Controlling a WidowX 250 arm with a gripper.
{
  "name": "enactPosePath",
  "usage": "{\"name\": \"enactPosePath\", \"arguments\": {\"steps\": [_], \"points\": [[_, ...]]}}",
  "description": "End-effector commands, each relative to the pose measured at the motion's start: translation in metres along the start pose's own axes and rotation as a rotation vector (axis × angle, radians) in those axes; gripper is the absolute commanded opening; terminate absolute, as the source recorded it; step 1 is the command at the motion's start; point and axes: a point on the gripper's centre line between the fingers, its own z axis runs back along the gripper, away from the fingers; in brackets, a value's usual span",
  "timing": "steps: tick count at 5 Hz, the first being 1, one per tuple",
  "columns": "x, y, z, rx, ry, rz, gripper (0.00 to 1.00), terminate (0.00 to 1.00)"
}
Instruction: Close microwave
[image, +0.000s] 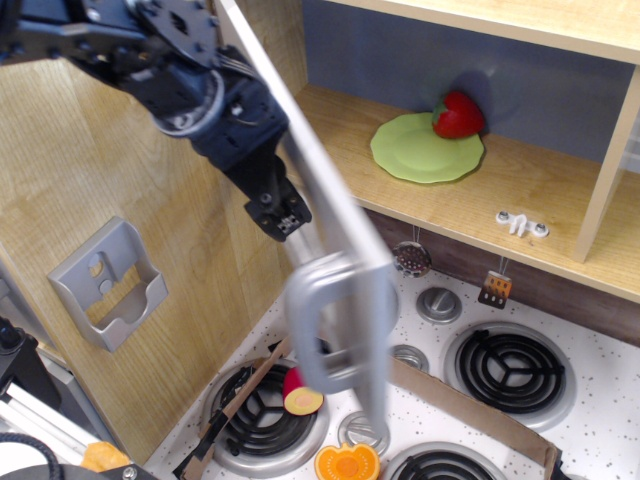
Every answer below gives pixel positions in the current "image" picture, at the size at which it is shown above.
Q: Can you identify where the grey door handle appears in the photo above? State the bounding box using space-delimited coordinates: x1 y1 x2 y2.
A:
285 252 396 399

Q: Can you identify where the upper grey stove knob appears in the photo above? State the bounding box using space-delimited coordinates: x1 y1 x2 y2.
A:
416 287 463 325

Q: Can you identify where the white door latch clip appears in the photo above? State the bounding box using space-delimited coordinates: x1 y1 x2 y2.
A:
495 211 550 238

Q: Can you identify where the green plate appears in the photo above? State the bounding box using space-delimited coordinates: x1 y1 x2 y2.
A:
370 112 485 184

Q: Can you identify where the hanging orange spatula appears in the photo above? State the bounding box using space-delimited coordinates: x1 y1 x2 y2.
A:
478 257 513 310

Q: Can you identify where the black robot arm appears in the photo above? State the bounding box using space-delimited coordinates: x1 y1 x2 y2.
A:
1 1 312 242

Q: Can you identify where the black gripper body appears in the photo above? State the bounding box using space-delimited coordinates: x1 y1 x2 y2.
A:
150 69 312 242

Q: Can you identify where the hanging silver strainer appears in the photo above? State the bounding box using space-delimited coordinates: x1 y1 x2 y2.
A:
391 226 432 278

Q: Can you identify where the brown cardboard barrier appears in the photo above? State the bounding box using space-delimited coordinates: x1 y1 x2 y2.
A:
173 336 567 479

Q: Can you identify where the red toy sweet potato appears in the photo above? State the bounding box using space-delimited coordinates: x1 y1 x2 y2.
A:
282 367 324 416

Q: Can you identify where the front left stove burner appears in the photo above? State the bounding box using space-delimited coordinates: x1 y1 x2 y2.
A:
213 359 329 479

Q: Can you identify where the black camera mount equipment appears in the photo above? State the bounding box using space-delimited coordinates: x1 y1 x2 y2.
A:
1 318 153 479

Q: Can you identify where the red toy strawberry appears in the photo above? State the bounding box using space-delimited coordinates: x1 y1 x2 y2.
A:
432 91 486 139

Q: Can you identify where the front right stove burner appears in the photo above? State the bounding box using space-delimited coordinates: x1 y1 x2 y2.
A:
380 442 506 480

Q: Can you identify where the lower grey stove knob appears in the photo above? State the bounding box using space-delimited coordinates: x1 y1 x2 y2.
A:
337 411 391 456

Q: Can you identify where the back right stove burner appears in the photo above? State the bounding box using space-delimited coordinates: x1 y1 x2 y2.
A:
442 321 577 432

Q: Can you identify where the orange toy pumpkin half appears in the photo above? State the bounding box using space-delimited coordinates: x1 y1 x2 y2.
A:
314 443 381 480

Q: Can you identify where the grey microwave door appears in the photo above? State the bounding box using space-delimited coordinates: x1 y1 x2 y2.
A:
215 1 393 432

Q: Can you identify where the orange toy chip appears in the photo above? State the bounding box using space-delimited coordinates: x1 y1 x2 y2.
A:
80 441 131 473

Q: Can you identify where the grey stove knob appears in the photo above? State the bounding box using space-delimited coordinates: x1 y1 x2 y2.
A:
337 411 391 456
391 344 430 373
416 287 463 325

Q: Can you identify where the stove burner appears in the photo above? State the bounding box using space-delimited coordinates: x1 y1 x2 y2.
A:
213 359 329 479
380 442 506 480
442 321 577 432

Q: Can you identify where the middle grey stove knob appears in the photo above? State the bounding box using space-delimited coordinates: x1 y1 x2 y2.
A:
391 344 430 373

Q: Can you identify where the grey wall phone holder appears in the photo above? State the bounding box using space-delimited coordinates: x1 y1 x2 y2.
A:
48 217 168 352

